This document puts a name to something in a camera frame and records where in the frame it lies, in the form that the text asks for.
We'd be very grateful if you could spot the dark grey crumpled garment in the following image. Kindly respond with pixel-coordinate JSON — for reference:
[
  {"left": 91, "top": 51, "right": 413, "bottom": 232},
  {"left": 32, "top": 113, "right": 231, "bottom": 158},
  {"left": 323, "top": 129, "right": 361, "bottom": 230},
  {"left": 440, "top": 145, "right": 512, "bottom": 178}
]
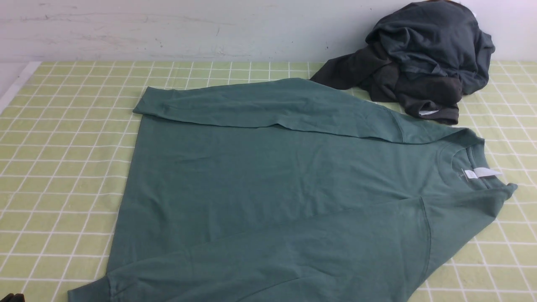
[{"left": 365, "top": 0, "right": 495, "bottom": 94}]

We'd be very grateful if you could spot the green checkered tablecloth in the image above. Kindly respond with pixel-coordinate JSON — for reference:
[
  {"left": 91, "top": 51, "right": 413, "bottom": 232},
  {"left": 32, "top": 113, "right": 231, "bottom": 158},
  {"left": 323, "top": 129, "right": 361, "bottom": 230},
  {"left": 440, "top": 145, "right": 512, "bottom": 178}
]
[{"left": 0, "top": 61, "right": 537, "bottom": 302}]

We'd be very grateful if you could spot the dark brown crumpled garment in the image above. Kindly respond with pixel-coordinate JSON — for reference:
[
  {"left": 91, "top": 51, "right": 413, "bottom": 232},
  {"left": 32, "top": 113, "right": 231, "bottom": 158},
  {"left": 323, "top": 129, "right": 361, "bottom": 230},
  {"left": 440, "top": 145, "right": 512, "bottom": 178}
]
[{"left": 311, "top": 42, "right": 462, "bottom": 125}]

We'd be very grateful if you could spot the green long-sleeved shirt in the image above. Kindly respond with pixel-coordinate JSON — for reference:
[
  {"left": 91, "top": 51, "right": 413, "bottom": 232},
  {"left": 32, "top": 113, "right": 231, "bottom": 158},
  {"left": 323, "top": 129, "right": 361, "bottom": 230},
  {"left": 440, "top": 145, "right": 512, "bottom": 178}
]
[{"left": 68, "top": 78, "right": 517, "bottom": 302}]

